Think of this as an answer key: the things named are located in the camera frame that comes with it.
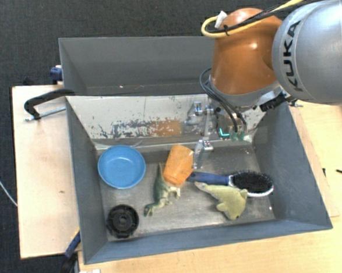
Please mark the orange cup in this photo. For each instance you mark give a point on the orange cup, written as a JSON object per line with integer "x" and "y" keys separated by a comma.
{"x": 178, "y": 164}

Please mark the green toy dinosaur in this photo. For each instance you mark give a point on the green toy dinosaur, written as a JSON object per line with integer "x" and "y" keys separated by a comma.
{"x": 161, "y": 192}

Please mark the grey metal bin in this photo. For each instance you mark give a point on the grey metal bin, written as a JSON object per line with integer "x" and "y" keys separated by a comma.
{"x": 177, "y": 220}

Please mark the small black screw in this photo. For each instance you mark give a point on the small black screw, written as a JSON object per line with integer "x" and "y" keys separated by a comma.
{"x": 341, "y": 171}

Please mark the pale green plush toy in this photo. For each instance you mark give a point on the pale green plush toy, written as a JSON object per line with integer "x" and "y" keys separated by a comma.
{"x": 232, "y": 200}

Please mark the blue bowl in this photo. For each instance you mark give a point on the blue bowl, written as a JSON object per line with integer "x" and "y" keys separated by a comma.
{"x": 121, "y": 167}

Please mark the black ribbed round lid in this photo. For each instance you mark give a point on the black ribbed round lid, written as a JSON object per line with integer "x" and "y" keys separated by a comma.
{"x": 122, "y": 221}

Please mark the black cylinder on white bracket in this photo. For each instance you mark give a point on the black cylinder on white bracket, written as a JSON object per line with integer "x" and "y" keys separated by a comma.
{"x": 271, "y": 103}

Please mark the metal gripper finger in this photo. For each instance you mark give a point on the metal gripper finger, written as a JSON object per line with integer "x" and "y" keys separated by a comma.
{"x": 197, "y": 110}
{"x": 202, "y": 151}

